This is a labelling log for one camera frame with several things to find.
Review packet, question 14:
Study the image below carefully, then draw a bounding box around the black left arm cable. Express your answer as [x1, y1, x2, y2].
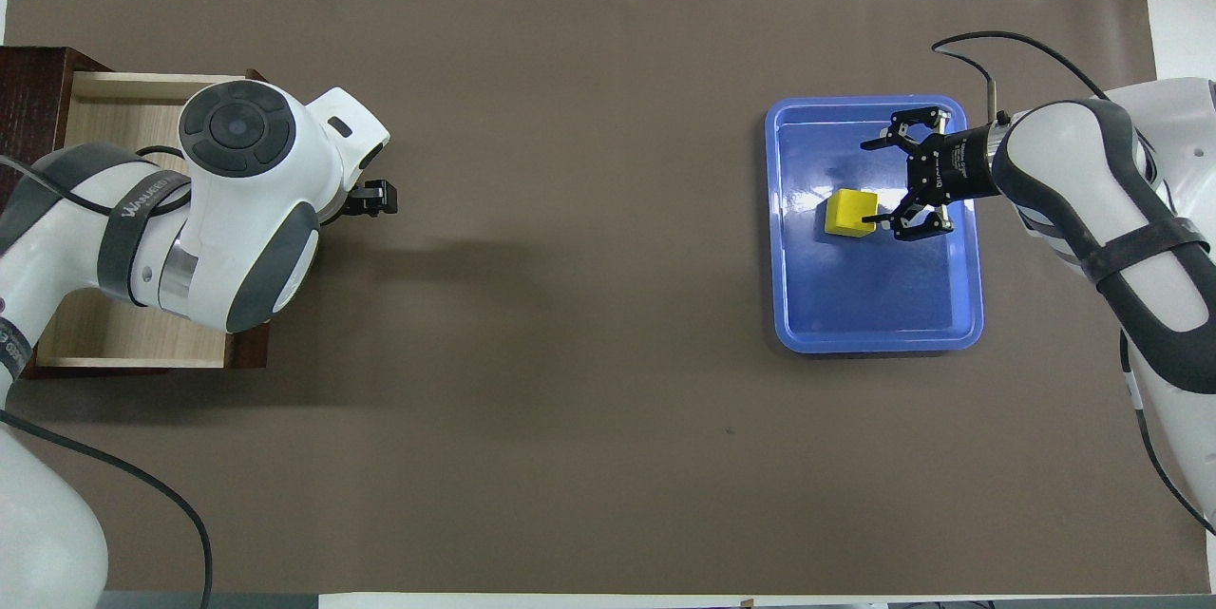
[0, 145, 213, 609]

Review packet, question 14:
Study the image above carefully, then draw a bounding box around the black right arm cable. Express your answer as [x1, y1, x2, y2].
[931, 30, 1216, 536]

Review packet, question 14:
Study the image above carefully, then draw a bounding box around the wooden drawer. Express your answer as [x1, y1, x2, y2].
[24, 67, 273, 374]

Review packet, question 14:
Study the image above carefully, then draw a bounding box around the brown table mat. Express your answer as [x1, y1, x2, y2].
[0, 0, 1212, 596]

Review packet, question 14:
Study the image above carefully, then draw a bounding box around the yellow block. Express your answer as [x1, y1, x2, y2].
[823, 190, 879, 238]

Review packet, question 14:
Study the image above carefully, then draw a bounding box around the blue plastic tray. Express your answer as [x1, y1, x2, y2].
[765, 95, 985, 354]

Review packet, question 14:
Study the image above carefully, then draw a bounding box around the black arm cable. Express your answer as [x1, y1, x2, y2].
[0, 145, 213, 609]
[931, 30, 1216, 536]

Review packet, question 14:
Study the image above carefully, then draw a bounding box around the dark wooden drawer cabinet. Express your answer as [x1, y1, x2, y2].
[0, 47, 113, 380]

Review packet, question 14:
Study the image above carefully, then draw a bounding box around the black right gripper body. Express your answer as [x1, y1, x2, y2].
[905, 123, 1002, 208]

